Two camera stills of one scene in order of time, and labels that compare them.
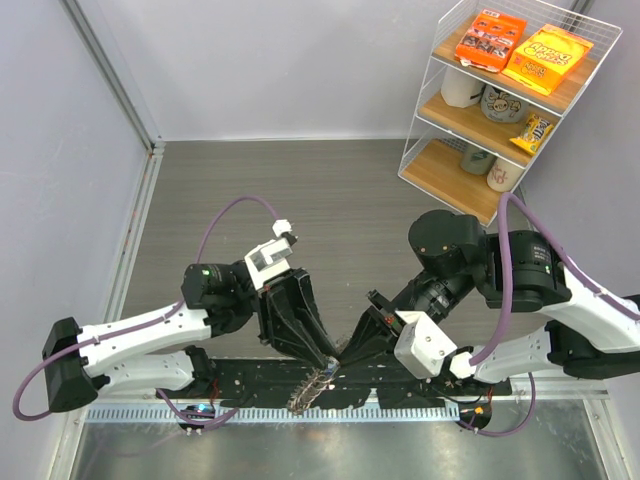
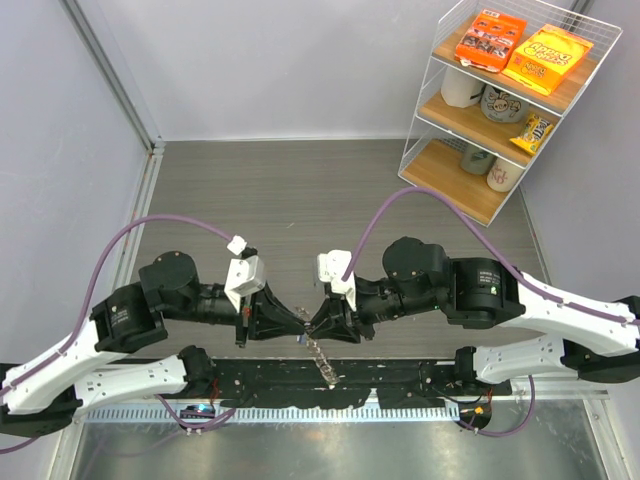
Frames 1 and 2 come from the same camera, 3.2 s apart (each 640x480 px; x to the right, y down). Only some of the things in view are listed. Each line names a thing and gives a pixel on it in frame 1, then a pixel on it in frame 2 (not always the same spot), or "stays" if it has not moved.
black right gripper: x=372 y=339 → x=337 y=320
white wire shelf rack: x=501 y=74 stays
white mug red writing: x=503 y=175 stays
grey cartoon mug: x=501 y=106 stays
